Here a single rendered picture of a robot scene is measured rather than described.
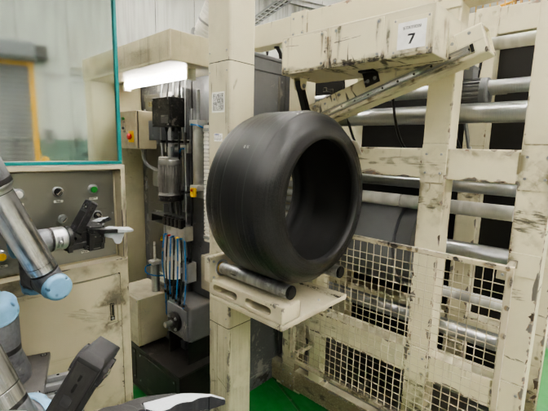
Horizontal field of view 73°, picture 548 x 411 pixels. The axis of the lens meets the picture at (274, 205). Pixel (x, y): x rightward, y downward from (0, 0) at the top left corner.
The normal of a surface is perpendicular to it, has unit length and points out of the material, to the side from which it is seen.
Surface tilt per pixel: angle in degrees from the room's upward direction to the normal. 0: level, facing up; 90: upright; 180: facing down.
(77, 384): 85
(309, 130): 80
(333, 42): 90
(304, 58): 90
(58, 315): 90
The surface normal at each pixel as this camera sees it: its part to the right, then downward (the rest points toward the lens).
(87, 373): 0.00, 0.07
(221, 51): -0.68, 0.10
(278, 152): 0.11, -0.30
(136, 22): 0.44, 0.15
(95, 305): 0.73, 0.12
